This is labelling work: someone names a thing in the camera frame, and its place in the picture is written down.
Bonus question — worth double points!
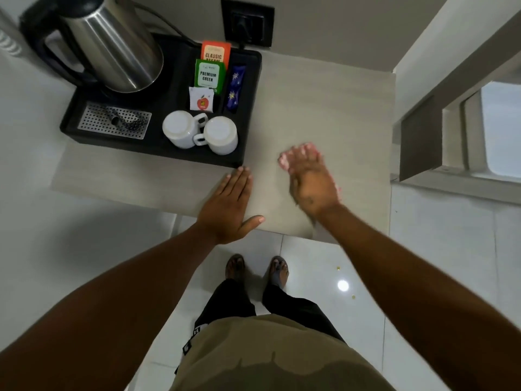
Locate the person's left hand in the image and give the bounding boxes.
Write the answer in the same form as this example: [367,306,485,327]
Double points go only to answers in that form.
[196,166,265,245]

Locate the person's right hand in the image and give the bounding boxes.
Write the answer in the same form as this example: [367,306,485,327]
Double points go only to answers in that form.
[278,143,342,218]

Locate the person's right forearm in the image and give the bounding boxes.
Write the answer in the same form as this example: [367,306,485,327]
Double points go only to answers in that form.
[315,203,521,391]

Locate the person's left forearm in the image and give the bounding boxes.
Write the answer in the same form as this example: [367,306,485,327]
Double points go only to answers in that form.
[0,223,216,391]

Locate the person's left sandal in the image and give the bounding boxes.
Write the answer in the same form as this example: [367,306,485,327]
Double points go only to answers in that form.
[225,254,246,284]

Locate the person's sandal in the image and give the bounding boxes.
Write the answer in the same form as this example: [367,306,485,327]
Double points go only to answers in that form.
[225,254,246,284]
[268,256,290,289]

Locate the white ceramic cup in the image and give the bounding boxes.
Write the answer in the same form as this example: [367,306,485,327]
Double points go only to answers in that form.
[193,116,239,156]
[162,110,208,150]

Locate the person's right sandal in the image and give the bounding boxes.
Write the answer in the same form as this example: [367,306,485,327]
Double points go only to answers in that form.
[268,256,290,289]

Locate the person's black trousers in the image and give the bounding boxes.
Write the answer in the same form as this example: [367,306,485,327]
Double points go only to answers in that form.
[175,279,347,375]

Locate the white sachet with red apple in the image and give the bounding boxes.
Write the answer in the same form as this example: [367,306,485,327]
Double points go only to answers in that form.
[188,86,215,113]

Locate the blue sachet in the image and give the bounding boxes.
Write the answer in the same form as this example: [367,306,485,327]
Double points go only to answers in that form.
[226,65,247,112]

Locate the black plastic tray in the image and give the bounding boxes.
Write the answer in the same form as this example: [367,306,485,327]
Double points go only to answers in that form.
[59,33,263,168]

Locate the green tea bag packet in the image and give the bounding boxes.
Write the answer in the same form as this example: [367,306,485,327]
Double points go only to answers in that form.
[194,59,226,95]

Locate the metal drip grate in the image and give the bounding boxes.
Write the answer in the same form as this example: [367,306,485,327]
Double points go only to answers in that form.
[77,102,152,140]

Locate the orange tea bag packet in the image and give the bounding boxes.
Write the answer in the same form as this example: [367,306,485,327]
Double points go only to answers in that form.
[200,40,232,71]

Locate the person's olive shirt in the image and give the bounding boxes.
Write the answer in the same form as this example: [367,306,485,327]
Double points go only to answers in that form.
[170,314,396,391]

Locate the stainless steel electric kettle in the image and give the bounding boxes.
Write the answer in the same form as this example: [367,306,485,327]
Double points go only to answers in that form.
[20,0,164,93]

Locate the black wall socket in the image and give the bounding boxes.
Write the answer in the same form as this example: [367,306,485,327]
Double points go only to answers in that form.
[220,0,275,48]

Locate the window frame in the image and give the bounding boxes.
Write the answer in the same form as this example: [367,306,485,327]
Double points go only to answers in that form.
[399,49,521,206]

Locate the black power cable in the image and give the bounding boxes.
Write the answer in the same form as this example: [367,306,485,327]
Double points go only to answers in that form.
[132,2,201,47]

